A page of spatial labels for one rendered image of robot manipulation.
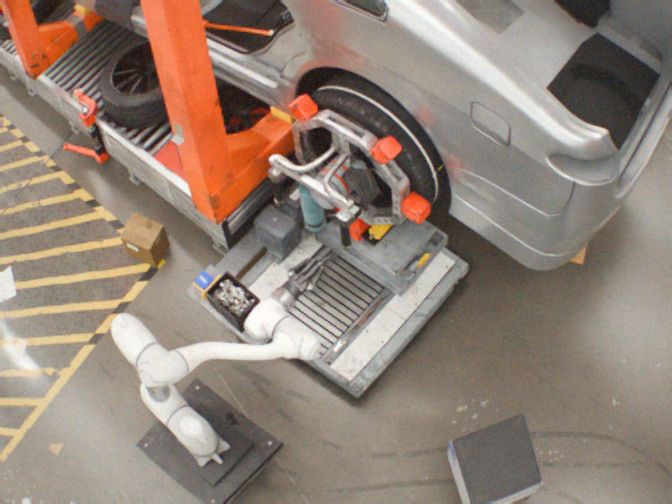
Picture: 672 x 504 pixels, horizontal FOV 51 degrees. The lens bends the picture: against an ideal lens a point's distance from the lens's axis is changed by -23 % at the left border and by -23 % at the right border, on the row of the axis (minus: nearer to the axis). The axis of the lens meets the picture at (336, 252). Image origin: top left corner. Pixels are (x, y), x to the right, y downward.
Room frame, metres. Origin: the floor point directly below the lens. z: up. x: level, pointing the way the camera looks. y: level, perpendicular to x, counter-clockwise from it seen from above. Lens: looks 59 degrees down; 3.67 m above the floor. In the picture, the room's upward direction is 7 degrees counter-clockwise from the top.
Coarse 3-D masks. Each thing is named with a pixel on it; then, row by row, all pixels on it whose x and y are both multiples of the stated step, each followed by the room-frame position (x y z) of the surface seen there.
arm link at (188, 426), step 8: (184, 408) 1.26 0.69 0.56; (176, 416) 1.22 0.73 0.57; (184, 416) 1.20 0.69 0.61; (192, 416) 1.20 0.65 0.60; (200, 416) 1.22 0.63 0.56; (168, 424) 1.19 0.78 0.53; (176, 424) 1.17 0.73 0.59; (184, 424) 1.16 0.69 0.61; (192, 424) 1.16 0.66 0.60; (200, 424) 1.17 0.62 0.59; (208, 424) 1.19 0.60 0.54; (176, 432) 1.14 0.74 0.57; (184, 432) 1.13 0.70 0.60; (192, 432) 1.13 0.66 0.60; (200, 432) 1.13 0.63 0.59; (208, 432) 1.15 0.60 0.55; (184, 440) 1.10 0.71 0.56; (192, 440) 1.10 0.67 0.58; (200, 440) 1.10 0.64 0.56; (208, 440) 1.12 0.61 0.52; (216, 440) 1.15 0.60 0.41; (192, 448) 1.09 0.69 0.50; (200, 448) 1.08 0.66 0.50; (208, 448) 1.10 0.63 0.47
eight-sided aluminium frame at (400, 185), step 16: (320, 112) 2.21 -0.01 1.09; (304, 128) 2.22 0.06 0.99; (336, 128) 2.09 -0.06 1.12; (352, 128) 2.09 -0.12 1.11; (304, 144) 2.29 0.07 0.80; (368, 144) 2.00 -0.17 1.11; (304, 160) 2.24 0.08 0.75; (384, 176) 1.93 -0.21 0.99; (400, 176) 1.93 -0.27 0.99; (400, 192) 1.88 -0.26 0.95; (368, 208) 2.06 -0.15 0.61; (384, 208) 2.01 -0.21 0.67; (400, 208) 1.88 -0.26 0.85; (384, 224) 1.94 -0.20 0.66
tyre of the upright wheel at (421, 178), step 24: (312, 96) 2.31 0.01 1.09; (336, 96) 2.23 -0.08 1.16; (360, 96) 2.20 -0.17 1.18; (384, 96) 2.19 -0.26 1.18; (360, 120) 2.11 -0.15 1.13; (384, 120) 2.07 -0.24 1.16; (408, 120) 2.09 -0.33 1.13; (312, 144) 2.31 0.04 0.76; (408, 144) 2.00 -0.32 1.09; (432, 144) 2.03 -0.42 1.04; (408, 168) 1.95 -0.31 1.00; (432, 192) 1.93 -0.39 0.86
